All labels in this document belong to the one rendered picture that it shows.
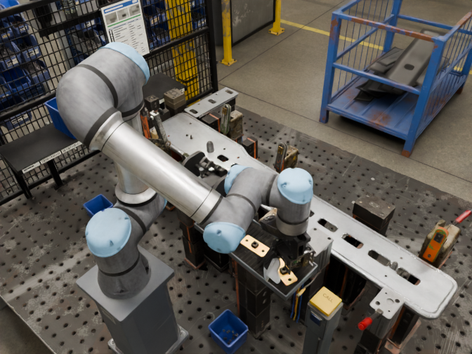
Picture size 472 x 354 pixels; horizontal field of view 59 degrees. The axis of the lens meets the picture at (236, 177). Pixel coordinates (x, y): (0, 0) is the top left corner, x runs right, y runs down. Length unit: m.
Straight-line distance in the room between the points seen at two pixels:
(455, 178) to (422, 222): 1.44
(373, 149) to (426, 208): 1.47
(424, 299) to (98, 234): 0.95
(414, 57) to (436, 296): 2.62
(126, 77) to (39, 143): 1.15
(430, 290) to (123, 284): 0.90
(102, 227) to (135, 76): 0.41
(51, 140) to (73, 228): 0.41
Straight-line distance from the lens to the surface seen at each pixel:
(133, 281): 1.23
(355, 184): 2.13
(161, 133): 1.74
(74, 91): 0.87
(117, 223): 1.13
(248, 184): 0.91
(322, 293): 1.16
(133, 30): 2.22
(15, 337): 2.71
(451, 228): 1.55
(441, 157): 3.60
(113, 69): 0.92
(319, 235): 1.34
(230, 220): 0.84
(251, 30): 4.87
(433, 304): 1.42
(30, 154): 1.99
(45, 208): 2.21
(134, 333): 1.37
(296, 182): 0.89
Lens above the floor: 2.14
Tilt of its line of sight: 43 degrees down
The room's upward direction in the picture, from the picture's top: 3 degrees counter-clockwise
